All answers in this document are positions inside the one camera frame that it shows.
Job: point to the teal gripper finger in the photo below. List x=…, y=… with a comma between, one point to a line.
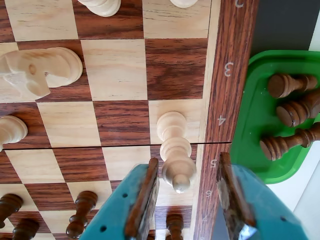
x=120, y=212
x=262, y=212

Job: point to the dark wooden pawn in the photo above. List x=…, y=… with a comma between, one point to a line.
x=10, y=203
x=174, y=225
x=277, y=146
x=82, y=207

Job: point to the dark wooden chess piece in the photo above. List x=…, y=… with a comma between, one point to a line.
x=292, y=113
x=282, y=85

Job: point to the dark wooden queen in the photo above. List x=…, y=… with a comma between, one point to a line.
x=25, y=228

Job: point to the green plastic tray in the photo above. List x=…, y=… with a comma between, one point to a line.
x=252, y=112

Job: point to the light wooden pawn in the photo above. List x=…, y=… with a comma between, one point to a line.
x=183, y=3
x=12, y=130
x=100, y=7

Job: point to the wooden folding chessboard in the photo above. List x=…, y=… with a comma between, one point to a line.
x=112, y=70

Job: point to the light wooden knight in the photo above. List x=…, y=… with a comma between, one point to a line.
x=37, y=70

